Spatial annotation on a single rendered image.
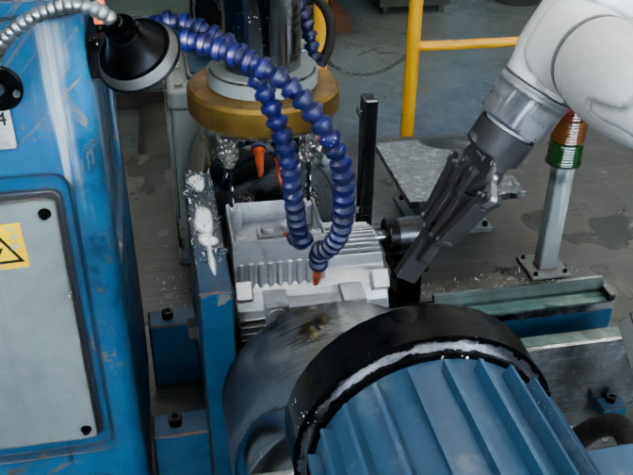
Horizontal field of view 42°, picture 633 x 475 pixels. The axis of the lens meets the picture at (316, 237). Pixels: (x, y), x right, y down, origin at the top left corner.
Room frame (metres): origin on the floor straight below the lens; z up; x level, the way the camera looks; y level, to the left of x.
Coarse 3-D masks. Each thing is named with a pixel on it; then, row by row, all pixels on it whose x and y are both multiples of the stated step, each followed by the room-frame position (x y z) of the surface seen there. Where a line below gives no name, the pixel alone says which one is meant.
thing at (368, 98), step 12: (372, 96) 1.08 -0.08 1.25; (360, 108) 1.08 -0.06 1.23; (372, 108) 1.07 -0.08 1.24; (360, 120) 1.09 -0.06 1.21; (372, 120) 1.07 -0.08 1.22; (360, 132) 1.08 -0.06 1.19; (372, 132) 1.07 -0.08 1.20; (360, 144) 1.08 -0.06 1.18; (372, 144) 1.07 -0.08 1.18; (360, 156) 1.08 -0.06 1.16; (372, 156) 1.07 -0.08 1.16; (360, 168) 1.08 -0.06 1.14; (372, 168) 1.07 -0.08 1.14; (360, 180) 1.07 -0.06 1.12; (372, 180) 1.07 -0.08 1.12; (360, 192) 1.07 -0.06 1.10; (372, 192) 1.07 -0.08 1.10; (360, 204) 1.07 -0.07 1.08; (372, 204) 1.07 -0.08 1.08; (360, 216) 1.07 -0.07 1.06
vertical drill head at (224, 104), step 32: (224, 0) 0.89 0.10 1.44; (256, 0) 0.87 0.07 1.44; (288, 0) 0.88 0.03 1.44; (224, 32) 0.89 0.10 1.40; (256, 32) 0.87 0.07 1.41; (288, 32) 0.88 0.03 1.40; (224, 64) 0.90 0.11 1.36; (288, 64) 0.88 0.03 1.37; (192, 96) 0.87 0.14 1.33; (224, 96) 0.87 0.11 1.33; (320, 96) 0.87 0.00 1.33; (224, 128) 0.83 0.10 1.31; (256, 128) 0.83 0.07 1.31; (224, 160) 0.86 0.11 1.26
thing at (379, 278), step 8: (352, 224) 1.00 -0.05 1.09; (376, 272) 0.88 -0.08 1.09; (384, 272) 0.88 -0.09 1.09; (376, 280) 0.87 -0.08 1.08; (384, 280) 0.87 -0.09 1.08; (240, 288) 0.84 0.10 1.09; (248, 288) 0.84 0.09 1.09; (376, 288) 0.87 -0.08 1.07; (384, 288) 0.88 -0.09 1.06; (240, 296) 0.84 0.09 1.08; (248, 296) 0.84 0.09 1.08
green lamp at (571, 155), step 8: (552, 144) 1.31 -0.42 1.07; (560, 144) 1.30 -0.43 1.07; (552, 152) 1.31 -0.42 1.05; (560, 152) 1.30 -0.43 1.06; (568, 152) 1.30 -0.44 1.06; (576, 152) 1.30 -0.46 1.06; (552, 160) 1.31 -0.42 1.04; (560, 160) 1.30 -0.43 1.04; (568, 160) 1.30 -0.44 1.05; (576, 160) 1.30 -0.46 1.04
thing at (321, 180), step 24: (192, 144) 1.26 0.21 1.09; (216, 144) 1.16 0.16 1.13; (240, 144) 1.12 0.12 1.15; (192, 168) 1.20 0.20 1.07; (216, 168) 1.11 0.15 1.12; (240, 168) 1.12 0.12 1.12; (264, 168) 1.12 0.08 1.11; (312, 168) 1.14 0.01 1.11; (216, 192) 1.11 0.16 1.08; (240, 192) 1.11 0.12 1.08; (264, 192) 1.12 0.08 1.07; (312, 192) 1.12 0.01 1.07
